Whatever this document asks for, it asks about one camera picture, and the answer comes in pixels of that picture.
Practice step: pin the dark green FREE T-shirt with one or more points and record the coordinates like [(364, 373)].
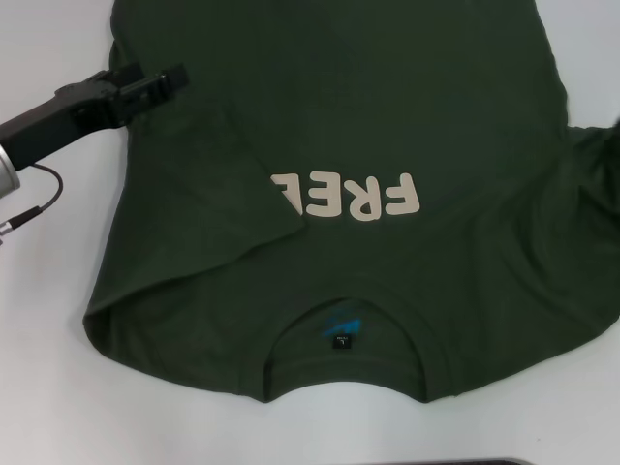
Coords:
[(339, 72)]

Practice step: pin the dark grey torso edge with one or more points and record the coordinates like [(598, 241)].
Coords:
[(484, 462)]

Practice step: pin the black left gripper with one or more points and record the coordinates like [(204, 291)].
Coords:
[(48, 121)]

